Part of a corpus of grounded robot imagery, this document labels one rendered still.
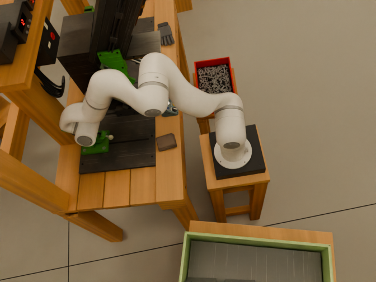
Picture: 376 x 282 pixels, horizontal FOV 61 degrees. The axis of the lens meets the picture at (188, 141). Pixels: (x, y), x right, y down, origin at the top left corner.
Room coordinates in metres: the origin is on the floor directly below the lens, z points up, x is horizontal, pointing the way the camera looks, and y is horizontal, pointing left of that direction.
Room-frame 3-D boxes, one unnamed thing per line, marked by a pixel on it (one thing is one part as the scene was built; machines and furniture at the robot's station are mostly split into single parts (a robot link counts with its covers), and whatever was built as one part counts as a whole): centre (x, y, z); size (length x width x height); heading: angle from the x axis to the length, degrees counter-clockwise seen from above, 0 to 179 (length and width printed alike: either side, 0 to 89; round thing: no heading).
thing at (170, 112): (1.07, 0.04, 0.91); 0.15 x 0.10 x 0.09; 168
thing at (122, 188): (1.31, 0.29, 0.44); 1.49 x 0.70 x 0.88; 168
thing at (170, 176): (1.26, 0.02, 0.82); 1.50 x 0.14 x 0.15; 168
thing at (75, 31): (1.45, 0.40, 1.07); 0.30 x 0.18 x 0.34; 168
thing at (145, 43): (1.37, 0.18, 1.11); 0.39 x 0.16 x 0.03; 78
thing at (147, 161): (1.31, 0.29, 0.89); 1.10 x 0.42 x 0.02; 168
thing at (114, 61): (1.23, 0.24, 1.17); 0.13 x 0.12 x 0.20; 168
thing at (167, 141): (0.83, 0.11, 0.91); 0.10 x 0.08 x 0.03; 89
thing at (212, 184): (0.67, -0.20, 0.83); 0.32 x 0.32 x 0.04; 82
